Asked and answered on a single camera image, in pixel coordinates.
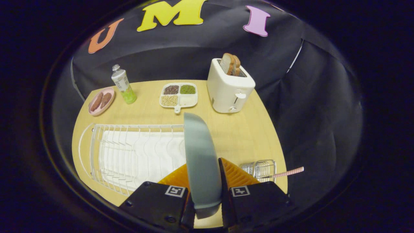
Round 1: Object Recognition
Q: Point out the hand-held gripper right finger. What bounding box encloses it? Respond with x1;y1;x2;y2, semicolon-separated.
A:
218;158;293;232

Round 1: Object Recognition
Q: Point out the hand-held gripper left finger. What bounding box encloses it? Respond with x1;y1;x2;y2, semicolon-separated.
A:
119;163;196;232

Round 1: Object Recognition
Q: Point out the light green plate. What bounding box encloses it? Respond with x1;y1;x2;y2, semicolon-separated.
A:
183;112;223;219

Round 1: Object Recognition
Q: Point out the clear wire basket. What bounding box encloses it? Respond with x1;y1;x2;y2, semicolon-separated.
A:
240;160;277;183

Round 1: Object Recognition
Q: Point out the pink checkered handle spoon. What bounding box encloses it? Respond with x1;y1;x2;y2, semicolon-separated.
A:
259;167;304;179

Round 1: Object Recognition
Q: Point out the white wire dish rack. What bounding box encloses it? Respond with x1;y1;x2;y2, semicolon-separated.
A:
79;124;188;196

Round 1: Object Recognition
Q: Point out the pink plate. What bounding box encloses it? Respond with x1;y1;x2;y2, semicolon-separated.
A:
88;87;115;116

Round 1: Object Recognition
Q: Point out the white drip tray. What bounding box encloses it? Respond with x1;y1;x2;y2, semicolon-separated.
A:
99;130;187;188

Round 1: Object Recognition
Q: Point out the white divided bean tray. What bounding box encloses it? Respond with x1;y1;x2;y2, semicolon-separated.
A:
159;83;198;114

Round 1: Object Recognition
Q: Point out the white toaster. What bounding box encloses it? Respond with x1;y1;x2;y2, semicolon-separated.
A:
207;58;256;114

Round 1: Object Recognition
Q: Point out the brown bread slice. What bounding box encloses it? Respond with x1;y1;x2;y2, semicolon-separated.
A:
232;55;241;77
220;53;234;75

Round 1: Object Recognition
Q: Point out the green drink bottle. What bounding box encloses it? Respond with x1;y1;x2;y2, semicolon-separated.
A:
111;64;137;105

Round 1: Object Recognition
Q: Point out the black backdrop cloth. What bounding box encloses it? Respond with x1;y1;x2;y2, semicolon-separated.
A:
52;0;364;207

